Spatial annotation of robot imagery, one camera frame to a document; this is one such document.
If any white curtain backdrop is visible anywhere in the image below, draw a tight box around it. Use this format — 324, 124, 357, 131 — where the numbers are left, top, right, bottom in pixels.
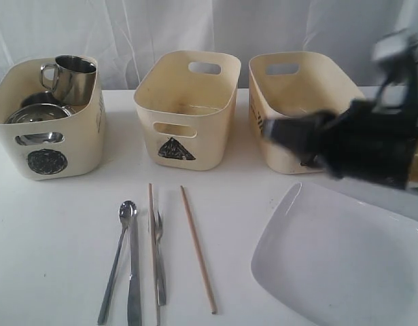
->
0, 1, 418, 90

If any steel spoon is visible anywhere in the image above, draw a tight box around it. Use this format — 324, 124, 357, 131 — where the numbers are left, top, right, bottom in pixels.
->
97, 200, 137, 325

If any steel table knife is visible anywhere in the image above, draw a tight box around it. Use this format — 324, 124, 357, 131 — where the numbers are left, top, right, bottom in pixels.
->
127, 217, 143, 326

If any white square plate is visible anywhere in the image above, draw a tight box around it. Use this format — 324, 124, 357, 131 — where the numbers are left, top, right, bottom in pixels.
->
251, 183, 418, 325

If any white bowl steel inside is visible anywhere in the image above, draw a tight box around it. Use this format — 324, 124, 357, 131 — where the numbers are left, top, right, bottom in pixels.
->
5, 103, 74, 146

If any cream bin with circle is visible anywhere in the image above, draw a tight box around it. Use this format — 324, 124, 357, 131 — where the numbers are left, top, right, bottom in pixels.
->
0, 56, 105, 180

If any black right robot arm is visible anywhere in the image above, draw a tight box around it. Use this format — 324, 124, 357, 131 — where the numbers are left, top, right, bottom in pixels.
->
261, 30, 418, 194

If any cream bin with square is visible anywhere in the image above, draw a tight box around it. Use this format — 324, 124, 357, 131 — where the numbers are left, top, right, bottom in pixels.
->
249, 51, 364, 175

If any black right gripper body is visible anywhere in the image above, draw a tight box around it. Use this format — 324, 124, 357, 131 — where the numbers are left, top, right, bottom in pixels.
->
317, 100, 418, 190

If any steel fork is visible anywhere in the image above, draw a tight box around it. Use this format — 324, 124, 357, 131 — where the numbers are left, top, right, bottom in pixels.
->
150, 209, 167, 307

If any wooden chopstick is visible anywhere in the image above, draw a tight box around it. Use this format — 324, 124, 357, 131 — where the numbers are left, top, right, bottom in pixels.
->
148, 183, 160, 326
179, 185, 218, 315

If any cream bin with triangle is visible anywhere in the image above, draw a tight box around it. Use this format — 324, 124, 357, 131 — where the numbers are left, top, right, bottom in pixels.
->
134, 50, 241, 170

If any steel mug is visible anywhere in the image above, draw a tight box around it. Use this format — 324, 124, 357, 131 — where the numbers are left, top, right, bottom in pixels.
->
39, 55, 97, 106
20, 91, 60, 108

